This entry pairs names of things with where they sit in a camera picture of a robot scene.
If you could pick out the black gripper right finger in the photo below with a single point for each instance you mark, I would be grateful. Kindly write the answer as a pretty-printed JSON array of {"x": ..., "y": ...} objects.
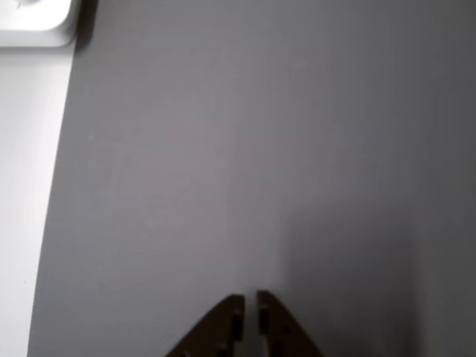
[{"x": 279, "y": 327}]

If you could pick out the grey table mat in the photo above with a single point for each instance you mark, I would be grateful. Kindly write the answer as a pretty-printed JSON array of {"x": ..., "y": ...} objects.
[{"x": 223, "y": 148}]

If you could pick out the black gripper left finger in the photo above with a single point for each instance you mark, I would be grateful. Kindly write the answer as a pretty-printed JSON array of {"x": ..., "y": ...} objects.
[{"x": 219, "y": 331}]

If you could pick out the white rounded flat device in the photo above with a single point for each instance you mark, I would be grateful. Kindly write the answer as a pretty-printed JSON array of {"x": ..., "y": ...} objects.
[{"x": 33, "y": 22}]

